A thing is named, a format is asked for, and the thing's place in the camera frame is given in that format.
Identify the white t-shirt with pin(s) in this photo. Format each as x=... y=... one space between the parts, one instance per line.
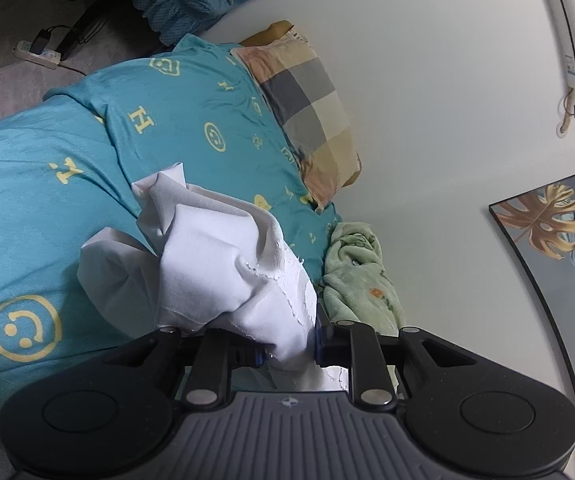
x=217 y=270

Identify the leaf wall picture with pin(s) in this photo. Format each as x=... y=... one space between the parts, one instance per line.
x=562 y=260

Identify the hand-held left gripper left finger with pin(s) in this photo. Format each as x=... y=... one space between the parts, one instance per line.
x=253 y=358

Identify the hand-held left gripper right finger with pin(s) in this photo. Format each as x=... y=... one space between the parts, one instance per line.
x=320 y=345

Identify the light green fleece blanket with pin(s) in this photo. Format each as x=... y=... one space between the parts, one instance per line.
x=362 y=275

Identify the teal printed bed sheet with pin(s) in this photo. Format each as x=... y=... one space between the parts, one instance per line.
x=67 y=170

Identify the white power strip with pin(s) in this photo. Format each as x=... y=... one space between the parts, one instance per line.
x=37 y=55

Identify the checkered pillow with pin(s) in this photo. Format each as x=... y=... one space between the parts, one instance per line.
x=307 y=110

